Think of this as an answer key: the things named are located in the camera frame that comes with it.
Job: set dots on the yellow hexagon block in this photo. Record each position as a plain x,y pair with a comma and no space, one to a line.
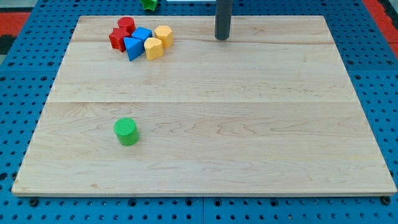
165,34

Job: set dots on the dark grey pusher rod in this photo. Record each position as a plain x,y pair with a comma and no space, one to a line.
223,16

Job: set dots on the blue triangle block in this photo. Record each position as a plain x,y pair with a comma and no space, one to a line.
134,47

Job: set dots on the green star block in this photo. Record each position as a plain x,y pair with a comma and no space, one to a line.
149,4

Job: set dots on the blue cube block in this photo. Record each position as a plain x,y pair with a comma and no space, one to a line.
141,34

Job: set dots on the yellow heart block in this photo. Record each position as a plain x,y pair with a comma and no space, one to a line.
153,48

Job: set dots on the red cylinder block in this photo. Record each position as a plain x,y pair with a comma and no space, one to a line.
127,23

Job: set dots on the red star block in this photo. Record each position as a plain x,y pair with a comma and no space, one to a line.
116,38

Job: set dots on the green cylinder block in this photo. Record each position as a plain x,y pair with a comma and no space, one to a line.
126,131

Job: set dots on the light wooden board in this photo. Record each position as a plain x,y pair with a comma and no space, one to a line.
270,112

